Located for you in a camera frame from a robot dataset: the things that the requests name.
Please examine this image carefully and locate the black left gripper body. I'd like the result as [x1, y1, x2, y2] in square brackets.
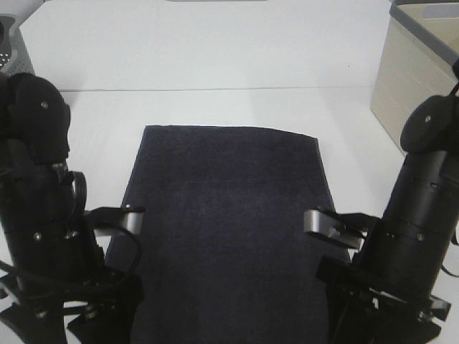
[1, 268, 143, 343]

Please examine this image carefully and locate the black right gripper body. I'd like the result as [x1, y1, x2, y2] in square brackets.
[316, 257, 451, 343]

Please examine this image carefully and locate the dark grey towel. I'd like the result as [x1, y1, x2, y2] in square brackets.
[123, 125, 349, 343]

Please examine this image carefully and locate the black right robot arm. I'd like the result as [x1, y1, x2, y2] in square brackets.
[303, 92, 458, 343]

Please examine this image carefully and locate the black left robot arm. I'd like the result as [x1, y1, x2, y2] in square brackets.
[1, 73, 145, 343]

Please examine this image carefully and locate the grey perforated basket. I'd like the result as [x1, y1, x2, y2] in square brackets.
[1, 14, 35, 76]

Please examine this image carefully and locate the beige storage bin grey rim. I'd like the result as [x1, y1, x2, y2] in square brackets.
[370, 1, 458, 153]

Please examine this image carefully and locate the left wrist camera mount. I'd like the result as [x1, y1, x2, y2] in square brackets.
[84, 204, 146, 237]

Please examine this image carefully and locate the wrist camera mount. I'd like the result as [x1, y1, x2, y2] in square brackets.
[84, 204, 146, 237]
[303, 209, 379, 251]

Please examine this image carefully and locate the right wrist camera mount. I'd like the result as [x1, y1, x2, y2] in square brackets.
[303, 209, 379, 251]

